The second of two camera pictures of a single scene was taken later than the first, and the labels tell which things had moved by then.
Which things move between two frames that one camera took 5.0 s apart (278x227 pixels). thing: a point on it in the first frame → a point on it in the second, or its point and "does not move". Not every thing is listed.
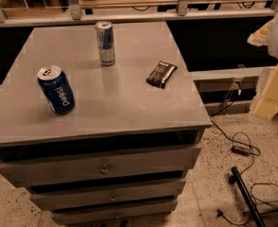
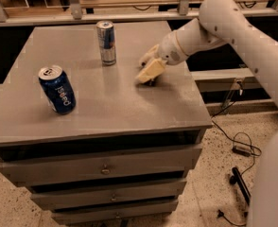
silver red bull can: x=106 y=43 does not move
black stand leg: x=235 y=179 does not move
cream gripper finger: x=260 y=37 → x=169 y=49
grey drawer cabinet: x=100 y=121 does not move
